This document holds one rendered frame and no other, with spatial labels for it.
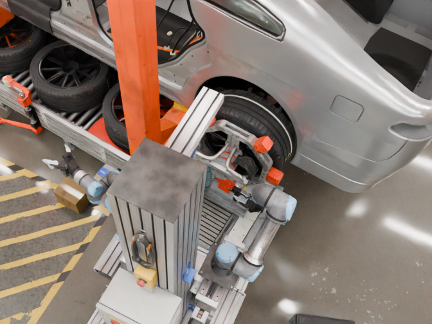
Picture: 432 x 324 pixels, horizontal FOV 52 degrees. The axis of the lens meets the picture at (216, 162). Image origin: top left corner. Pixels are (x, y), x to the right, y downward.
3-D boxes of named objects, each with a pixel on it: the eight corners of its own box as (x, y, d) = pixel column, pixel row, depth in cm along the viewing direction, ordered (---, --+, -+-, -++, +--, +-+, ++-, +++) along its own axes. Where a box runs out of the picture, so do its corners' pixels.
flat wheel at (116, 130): (193, 103, 393) (194, 85, 373) (171, 164, 358) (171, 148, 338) (121, 85, 397) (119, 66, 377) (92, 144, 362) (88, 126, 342)
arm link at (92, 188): (94, 200, 237) (91, 193, 230) (80, 188, 240) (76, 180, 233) (105, 191, 241) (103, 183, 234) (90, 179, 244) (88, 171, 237)
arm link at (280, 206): (234, 265, 253) (276, 184, 235) (257, 279, 250) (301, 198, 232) (227, 274, 242) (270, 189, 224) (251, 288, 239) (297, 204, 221)
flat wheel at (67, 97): (24, 107, 376) (16, 88, 356) (51, 51, 411) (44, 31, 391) (102, 119, 376) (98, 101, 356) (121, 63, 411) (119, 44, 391)
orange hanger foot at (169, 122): (200, 115, 355) (202, 85, 326) (162, 161, 329) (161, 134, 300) (182, 105, 358) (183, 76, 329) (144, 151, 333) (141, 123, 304)
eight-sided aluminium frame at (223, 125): (263, 189, 317) (278, 147, 271) (259, 197, 314) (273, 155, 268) (198, 153, 329) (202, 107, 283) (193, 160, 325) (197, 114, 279)
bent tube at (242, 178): (258, 160, 282) (260, 150, 273) (243, 182, 273) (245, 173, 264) (234, 147, 286) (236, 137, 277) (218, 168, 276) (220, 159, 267)
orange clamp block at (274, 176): (270, 171, 298) (281, 178, 296) (264, 180, 294) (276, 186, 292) (272, 166, 292) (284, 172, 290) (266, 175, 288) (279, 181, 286)
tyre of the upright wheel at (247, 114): (269, 170, 343) (314, 135, 285) (254, 193, 331) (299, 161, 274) (200, 117, 339) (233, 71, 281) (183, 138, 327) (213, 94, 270)
